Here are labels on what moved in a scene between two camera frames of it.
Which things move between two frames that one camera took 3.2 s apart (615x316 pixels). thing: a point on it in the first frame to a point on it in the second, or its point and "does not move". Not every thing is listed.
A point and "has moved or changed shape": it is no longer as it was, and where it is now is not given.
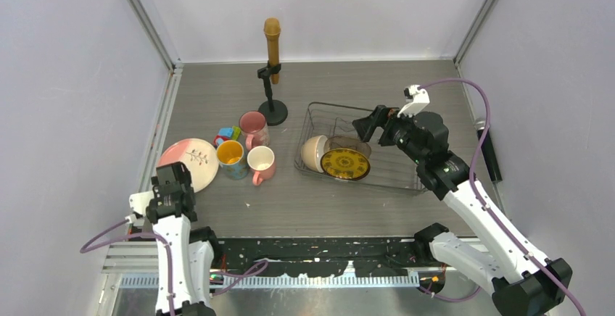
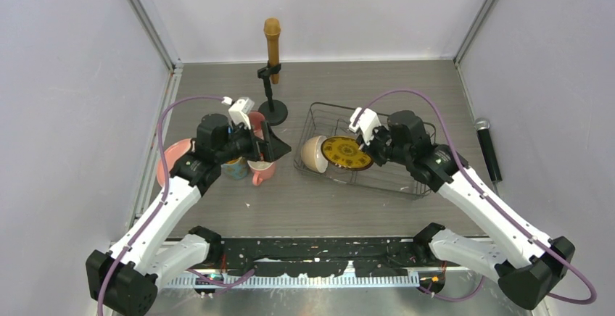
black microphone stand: x=275 y=111 does not move
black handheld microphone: x=488 y=151 does not move
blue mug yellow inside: x=230 y=155 does not move
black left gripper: x=188 y=185 to x=267 y=149
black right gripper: x=365 y=127 to x=378 y=132
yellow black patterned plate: x=345 y=164 has moved or changed shape
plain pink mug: x=261 y=159 does not move
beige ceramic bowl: x=312 y=150 does not move
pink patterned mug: x=254 y=124 does not move
